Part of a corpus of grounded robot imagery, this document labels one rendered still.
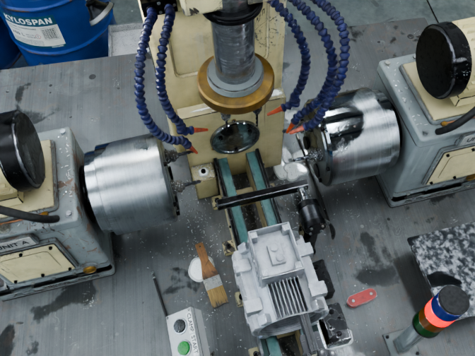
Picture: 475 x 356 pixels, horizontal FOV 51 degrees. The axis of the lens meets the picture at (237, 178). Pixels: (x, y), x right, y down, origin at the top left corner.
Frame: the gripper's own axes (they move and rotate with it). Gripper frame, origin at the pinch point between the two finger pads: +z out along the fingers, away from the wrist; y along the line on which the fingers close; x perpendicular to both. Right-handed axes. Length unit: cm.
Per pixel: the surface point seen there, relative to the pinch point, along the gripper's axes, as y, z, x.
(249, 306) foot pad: 8.7, 9.8, 17.0
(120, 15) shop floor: 36, 229, 157
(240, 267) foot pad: 8.4, 19.3, 18.3
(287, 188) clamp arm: -9.4, 38.6, 25.6
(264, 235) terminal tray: 1.4, 24.6, 15.0
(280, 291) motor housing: 1.1, 11.0, 14.7
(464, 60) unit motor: -52, 49, -4
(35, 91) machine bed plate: 64, 111, 59
